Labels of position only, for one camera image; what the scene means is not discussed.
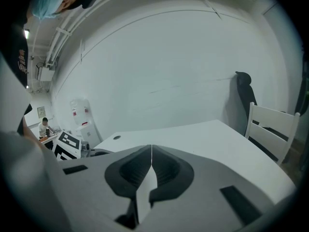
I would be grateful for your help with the framed wall sign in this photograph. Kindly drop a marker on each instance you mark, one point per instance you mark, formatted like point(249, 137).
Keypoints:
point(41, 112)

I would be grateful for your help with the long ceiling light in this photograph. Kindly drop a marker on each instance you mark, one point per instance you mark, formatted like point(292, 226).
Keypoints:
point(26, 34)

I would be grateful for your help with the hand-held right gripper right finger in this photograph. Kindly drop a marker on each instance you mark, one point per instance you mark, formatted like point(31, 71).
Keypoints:
point(176, 175)

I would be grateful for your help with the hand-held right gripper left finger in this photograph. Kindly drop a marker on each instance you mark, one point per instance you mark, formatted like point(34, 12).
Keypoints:
point(125, 175)

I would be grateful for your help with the blue face mask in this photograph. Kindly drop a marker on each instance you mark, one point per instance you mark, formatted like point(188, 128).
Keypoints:
point(47, 1)

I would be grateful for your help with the white ceiling pipe bundle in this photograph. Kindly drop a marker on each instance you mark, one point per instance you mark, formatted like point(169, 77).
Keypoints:
point(60, 37)

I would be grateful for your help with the white electrical box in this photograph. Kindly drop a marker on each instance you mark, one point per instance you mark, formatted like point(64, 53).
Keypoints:
point(46, 74)

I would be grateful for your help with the black office chair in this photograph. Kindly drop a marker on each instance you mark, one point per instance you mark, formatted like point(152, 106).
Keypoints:
point(246, 98)

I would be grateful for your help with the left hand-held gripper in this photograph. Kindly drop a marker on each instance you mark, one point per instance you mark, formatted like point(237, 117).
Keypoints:
point(68, 144)

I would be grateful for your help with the white wooden chair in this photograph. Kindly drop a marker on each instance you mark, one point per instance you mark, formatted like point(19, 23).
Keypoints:
point(270, 129)

